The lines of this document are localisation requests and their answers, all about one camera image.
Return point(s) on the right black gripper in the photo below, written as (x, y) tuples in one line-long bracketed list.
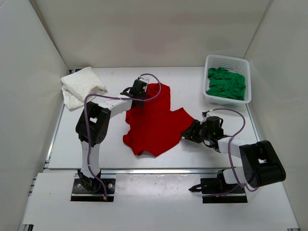
[(191, 134)]

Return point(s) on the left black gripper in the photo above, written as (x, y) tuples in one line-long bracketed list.
[(141, 104)]

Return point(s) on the red t shirt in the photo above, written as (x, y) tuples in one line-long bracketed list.
[(154, 128)]

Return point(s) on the white t shirt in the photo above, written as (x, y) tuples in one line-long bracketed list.
[(78, 85)]

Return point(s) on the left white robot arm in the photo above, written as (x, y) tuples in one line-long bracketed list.
[(92, 128)]

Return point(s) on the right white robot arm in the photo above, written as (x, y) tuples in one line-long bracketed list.
[(260, 163)]

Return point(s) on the green t shirt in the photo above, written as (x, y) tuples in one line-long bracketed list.
[(226, 84)]

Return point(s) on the white plastic basket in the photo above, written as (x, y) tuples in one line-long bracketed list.
[(233, 65)]

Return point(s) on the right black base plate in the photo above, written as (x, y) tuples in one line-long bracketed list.
[(216, 191)]

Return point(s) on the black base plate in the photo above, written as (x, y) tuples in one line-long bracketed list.
[(81, 192), (216, 191)]

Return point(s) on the aluminium rail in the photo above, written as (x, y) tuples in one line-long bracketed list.
[(160, 170)]

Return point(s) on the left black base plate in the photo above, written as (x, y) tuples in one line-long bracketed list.
[(81, 192)]

